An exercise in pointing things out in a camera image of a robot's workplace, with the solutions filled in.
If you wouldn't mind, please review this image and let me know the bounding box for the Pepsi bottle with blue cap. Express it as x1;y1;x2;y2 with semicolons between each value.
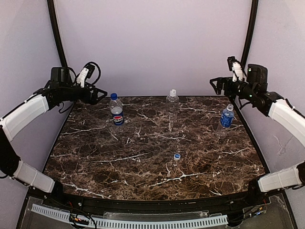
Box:
109;93;125;133

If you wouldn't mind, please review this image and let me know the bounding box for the blue label Pocari Sweat bottle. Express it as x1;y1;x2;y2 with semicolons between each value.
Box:
215;104;234;139

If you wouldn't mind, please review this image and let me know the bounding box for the blue white bottle cap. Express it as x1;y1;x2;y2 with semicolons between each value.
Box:
173;153;181;160

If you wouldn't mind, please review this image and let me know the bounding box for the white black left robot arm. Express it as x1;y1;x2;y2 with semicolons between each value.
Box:
0;62;107;195

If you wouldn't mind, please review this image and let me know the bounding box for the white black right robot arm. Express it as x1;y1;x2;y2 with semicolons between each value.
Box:
210;61;305;194

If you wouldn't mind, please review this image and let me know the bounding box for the clear empty bottle white cap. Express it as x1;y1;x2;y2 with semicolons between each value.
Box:
166;89;179;132

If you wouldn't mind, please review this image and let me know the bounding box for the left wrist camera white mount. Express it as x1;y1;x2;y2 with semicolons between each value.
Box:
75;62;102;88

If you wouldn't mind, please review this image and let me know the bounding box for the black right corner post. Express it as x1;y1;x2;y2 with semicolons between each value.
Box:
241;0;259;67

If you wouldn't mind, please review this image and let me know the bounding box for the black corner post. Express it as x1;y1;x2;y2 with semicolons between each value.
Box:
47;0;68;67
241;0;259;67

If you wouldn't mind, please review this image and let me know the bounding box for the black left corner post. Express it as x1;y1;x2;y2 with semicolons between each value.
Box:
47;0;68;67

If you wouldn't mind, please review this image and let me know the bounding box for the black curved front rail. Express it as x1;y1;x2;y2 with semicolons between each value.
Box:
36;178;271;221

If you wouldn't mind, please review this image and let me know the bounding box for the white slotted cable duct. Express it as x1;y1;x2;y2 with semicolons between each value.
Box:
31;204;228;229

